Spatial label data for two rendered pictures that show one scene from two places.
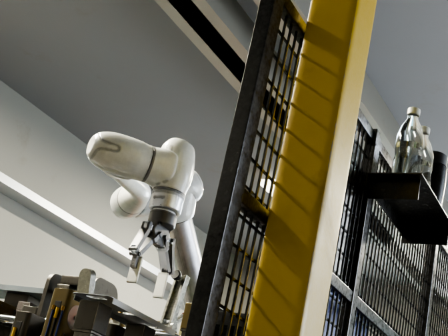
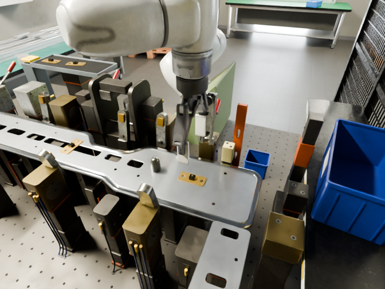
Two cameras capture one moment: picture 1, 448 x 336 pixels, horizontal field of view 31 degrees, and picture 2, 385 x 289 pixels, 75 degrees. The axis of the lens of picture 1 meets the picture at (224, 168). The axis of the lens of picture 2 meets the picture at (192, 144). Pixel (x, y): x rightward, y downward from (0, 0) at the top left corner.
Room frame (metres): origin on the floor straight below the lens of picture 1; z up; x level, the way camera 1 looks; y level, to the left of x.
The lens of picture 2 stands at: (1.56, 0.23, 1.55)
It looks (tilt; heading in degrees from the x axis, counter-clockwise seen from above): 37 degrees down; 349
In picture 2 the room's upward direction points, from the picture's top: straight up
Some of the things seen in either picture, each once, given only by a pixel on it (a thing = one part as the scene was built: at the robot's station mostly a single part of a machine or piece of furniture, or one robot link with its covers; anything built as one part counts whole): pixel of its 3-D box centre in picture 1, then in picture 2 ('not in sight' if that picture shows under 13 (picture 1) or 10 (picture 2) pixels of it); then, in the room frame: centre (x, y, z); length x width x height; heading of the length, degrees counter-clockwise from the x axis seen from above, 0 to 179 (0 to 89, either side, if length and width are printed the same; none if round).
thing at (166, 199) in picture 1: (166, 203); (192, 61); (2.10, 0.13, 1.36); 0.09 x 0.09 x 0.06
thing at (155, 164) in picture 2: not in sight; (155, 165); (2.16, 0.24, 1.02); 0.03 x 0.03 x 0.07
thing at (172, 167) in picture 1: (171, 165); (185, 6); (2.10, 0.14, 1.47); 0.13 x 0.11 x 0.16; 107
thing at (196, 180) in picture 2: not in sight; (192, 177); (2.10, 0.13, 1.01); 0.08 x 0.04 x 0.01; 59
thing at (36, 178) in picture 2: not in sight; (57, 214); (2.15, 0.58, 0.87); 0.12 x 0.07 x 0.35; 149
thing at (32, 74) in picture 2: not in sight; (47, 102); (2.88, 0.77, 0.92); 0.08 x 0.08 x 0.44; 59
